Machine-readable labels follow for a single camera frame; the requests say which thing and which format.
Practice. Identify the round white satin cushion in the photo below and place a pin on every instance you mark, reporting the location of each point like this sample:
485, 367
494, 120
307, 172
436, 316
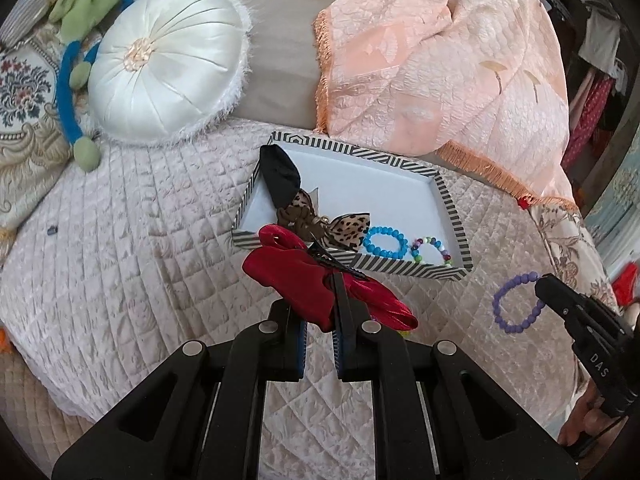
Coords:
168, 69

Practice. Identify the floral embroidered pillow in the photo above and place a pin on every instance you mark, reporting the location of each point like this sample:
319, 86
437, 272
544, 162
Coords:
34, 151

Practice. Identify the grey large pillow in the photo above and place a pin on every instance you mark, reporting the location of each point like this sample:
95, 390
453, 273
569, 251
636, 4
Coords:
284, 70

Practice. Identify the beige quilted bedspread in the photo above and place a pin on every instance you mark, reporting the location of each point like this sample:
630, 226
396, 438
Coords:
115, 269

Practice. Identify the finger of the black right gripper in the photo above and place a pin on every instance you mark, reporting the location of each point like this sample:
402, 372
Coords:
555, 294

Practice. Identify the green blue plush toy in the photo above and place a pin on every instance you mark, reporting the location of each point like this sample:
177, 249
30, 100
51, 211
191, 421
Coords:
77, 18

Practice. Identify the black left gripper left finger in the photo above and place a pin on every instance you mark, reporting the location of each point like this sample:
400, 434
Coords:
199, 414

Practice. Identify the peach fringed blanket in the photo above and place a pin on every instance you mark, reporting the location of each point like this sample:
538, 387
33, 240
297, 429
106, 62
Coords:
479, 84

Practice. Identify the leopard print bow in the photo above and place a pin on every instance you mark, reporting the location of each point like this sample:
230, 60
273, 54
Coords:
345, 231

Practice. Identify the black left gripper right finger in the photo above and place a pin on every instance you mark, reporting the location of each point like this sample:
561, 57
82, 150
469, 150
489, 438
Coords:
436, 413

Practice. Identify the person's right hand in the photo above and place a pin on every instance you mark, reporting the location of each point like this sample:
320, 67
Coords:
587, 417

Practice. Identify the red velvet bow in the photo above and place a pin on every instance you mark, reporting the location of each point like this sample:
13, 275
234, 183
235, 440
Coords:
284, 263

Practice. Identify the black velvet bow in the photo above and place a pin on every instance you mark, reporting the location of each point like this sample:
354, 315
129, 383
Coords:
281, 176

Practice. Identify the black white striped tray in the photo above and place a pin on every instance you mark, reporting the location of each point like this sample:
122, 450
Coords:
398, 192

